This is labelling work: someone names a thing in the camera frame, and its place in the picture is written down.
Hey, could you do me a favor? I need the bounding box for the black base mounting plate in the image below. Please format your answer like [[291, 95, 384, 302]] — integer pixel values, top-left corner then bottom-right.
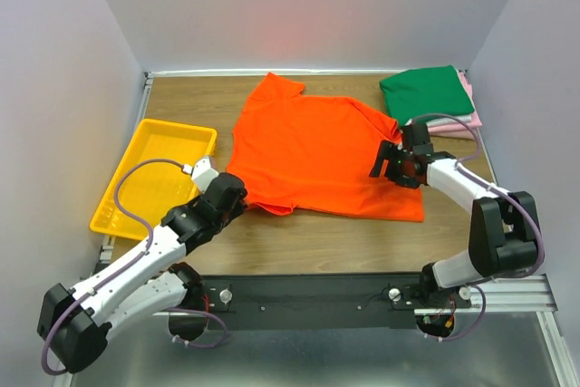
[[185, 272, 471, 331]]

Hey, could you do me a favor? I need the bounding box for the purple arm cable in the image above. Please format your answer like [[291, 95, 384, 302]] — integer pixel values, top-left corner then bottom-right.
[[40, 158, 229, 376], [407, 113, 545, 342]]

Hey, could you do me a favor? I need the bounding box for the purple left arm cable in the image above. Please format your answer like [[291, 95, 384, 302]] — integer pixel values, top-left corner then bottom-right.
[[40, 158, 229, 376]]

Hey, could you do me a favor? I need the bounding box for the green folded t-shirt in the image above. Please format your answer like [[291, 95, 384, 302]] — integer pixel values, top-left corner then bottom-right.
[[379, 65, 475, 126]]

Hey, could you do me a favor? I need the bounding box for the orange t-shirt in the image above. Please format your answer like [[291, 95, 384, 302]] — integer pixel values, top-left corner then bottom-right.
[[227, 73, 424, 222]]

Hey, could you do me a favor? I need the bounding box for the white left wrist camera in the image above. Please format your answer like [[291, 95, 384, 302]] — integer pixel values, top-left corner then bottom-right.
[[181, 155, 219, 193]]

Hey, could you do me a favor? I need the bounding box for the pink folded t-shirt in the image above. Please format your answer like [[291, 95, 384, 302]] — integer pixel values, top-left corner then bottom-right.
[[429, 71, 482, 139]]

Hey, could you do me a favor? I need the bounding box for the light grey folded t-shirt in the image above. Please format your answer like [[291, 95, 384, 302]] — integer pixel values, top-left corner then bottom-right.
[[426, 113, 473, 131]]

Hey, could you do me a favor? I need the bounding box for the yellow plastic tray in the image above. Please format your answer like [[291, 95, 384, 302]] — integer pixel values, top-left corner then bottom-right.
[[90, 119, 218, 241]]

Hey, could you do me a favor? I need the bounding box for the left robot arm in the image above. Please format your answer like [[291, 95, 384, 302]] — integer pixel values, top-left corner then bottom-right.
[[37, 172, 247, 375]]

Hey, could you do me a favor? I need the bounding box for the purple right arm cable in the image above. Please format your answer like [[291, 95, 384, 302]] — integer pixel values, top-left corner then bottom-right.
[[407, 113, 545, 342]]

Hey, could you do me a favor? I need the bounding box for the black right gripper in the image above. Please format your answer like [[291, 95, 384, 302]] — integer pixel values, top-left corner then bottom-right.
[[369, 139, 419, 189]]

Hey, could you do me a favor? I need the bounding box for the pale pink bottom t-shirt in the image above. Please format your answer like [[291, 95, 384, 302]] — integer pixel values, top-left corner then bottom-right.
[[430, 130, 478, 141]]

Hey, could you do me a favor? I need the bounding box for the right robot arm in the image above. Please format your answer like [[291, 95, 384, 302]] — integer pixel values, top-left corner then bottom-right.
[[370, 121, 545, 307]]

